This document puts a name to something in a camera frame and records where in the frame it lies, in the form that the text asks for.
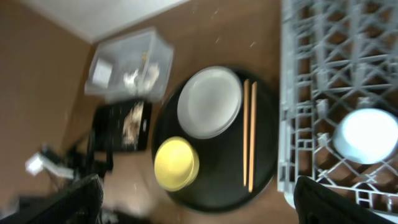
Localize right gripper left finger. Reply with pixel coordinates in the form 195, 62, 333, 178
1, 174, 103, 224

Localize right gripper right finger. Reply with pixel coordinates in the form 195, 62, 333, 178
294, 176, 392, 224

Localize blue cup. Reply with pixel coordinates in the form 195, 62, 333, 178
333, 108, 397, 164

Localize food scraps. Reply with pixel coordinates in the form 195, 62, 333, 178
123, 101, 144, 146

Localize yellow bowl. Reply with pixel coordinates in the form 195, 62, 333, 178
154, 136, 200, 192

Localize white tissue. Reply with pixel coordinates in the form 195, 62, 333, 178
123, 63, 160, 91

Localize wooden chopstick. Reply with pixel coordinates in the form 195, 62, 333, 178
243, 80, 249, 186
248, 82, 257, 192

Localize grey plate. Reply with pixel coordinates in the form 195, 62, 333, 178
177, 66, 243, 139

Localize gold foil wrapper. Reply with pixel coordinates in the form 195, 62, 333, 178
141, 52, 148, 70

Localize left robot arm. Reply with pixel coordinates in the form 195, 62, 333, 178
38, 131, 114, 190

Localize grey dishwasher rack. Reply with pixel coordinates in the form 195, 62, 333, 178
277, 0, 397, 222

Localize black rectangular tray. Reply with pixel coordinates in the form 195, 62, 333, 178
90, 99, 152, 152

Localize round black serving tray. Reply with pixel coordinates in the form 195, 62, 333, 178
151, 67, 279, 213

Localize clear plastic bin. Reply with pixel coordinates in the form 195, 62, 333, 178
85, 27, 174, 102

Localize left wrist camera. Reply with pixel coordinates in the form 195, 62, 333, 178
25, 152, 74, 179

